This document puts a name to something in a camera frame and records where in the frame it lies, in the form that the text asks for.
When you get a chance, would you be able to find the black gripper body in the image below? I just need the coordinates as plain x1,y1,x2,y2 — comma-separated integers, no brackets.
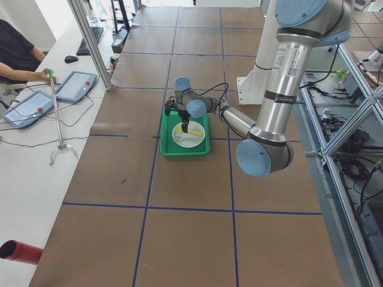
178,110,190,122

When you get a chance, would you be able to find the yellow plastic spoon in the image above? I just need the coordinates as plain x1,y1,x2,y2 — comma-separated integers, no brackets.
175,126,205,136

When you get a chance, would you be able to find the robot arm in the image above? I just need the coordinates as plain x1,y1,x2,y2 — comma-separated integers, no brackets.
165,1,354,177

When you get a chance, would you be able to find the white round plate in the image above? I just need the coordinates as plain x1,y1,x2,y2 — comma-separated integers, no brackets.
172,121,206,148

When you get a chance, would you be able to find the pale grey plastic fork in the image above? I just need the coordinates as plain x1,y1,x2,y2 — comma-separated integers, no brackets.
175,135,203,141

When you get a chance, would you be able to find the green plastic tray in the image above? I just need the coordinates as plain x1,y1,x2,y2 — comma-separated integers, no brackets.
160,111,210,156

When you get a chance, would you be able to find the brown paper table cover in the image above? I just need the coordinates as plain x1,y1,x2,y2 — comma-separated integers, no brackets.
31,7,342,286

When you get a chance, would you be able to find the far teach pendant tablet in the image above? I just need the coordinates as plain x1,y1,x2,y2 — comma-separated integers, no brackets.
55,71,97,103

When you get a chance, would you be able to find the teach pendant tablet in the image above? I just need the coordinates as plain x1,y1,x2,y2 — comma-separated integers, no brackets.
55,71,97,103
2,90,54,129

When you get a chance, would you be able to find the black keyboard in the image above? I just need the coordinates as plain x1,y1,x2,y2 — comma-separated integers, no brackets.
75,26,105,57

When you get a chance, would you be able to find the reacher grabber tool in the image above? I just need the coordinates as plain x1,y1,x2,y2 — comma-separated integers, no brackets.
47,69,78,166

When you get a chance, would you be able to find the black computer mouse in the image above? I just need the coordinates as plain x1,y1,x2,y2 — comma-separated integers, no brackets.
64,55,78,64

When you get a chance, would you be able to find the near teach pendant tablet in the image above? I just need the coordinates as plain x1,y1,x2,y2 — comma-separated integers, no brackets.
2,90,54,129

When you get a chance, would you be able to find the seated person in black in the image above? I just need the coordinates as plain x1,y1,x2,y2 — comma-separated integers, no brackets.
1,20,50,84

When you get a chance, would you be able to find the red cylinder tube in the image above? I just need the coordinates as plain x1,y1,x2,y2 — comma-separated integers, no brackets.
1,240,43,265

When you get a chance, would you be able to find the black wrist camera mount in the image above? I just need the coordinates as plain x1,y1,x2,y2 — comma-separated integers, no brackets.
164,96,178,117

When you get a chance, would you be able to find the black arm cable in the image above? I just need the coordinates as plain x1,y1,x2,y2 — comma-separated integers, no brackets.
196,83,230,113

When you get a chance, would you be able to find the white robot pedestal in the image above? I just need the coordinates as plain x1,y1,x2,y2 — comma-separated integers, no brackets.
237,0,279,105

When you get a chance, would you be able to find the aluminium frame post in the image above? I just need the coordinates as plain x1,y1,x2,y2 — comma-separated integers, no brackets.
68,0,113,91

